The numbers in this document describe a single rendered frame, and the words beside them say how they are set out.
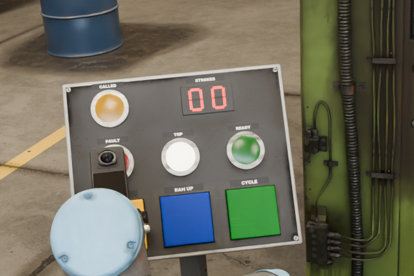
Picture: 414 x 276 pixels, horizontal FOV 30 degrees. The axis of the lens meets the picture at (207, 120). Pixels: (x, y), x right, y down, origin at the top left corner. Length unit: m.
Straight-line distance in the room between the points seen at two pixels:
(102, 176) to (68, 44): 4.74
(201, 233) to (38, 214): 2.36
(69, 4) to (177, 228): 4.54
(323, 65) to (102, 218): 0.69
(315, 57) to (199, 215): 0.38
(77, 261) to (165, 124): 0.45
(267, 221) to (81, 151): 0.30
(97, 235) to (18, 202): 2.86
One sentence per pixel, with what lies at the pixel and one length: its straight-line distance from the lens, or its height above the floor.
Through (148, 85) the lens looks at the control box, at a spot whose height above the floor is 1.19.
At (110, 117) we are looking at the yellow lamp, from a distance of 1.18.
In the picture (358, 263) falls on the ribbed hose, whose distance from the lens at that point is 1.51.
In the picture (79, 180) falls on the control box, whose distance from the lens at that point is 1.18.
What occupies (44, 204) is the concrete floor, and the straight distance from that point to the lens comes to 3.56.
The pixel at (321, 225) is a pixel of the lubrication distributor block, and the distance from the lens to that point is 1.48.
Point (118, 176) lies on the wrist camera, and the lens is 0.99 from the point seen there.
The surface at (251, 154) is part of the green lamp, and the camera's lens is 1.18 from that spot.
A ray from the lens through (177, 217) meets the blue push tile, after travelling 1.16.
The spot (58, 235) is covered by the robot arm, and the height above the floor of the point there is 1.20.
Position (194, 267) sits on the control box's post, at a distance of 1.34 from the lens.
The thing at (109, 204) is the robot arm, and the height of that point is 1.22.
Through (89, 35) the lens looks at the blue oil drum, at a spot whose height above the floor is 0.16.
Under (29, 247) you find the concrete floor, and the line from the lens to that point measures 3.24.
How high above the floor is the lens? 1.57
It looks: 21 degrees down
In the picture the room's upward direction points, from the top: 4 degrees counter-clockwise
